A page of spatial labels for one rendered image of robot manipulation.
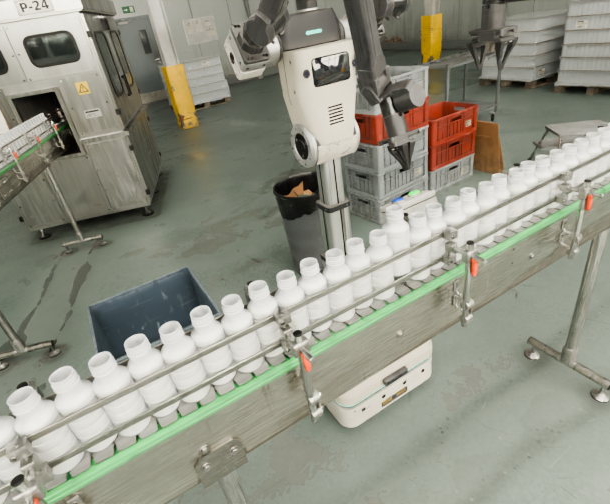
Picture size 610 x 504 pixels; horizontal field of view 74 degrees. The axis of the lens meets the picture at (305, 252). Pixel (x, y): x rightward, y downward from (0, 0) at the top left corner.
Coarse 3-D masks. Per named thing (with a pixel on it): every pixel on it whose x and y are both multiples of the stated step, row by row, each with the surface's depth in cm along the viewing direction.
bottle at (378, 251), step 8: (376, 232) 89; (384, 232) 88; (376, 240) 87; (384, 240) 87; (368, 248) 90; (376, 248) 88; (384, 248) 88; (376, 256) 88; (384, 256) 88; (392, 264) 90; (376, 272) 90; (384, 272) 89; (392, 272) 91; (376, 280) 91; (384, 280) 90; (392, 280) 92; (376, 288) 92; (392, 288) 93; (376, 296) 93; (384, 296) 93
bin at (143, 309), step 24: (144, 288) 126; (168, 288) 130; (192, 288) 134; (96, 312) 121; (120, 312) 125; (144, 312) 129; (168, 312) 133; (216, 312) 111; (96, 336) 109; (120, 336) 128; (120, 360) 97
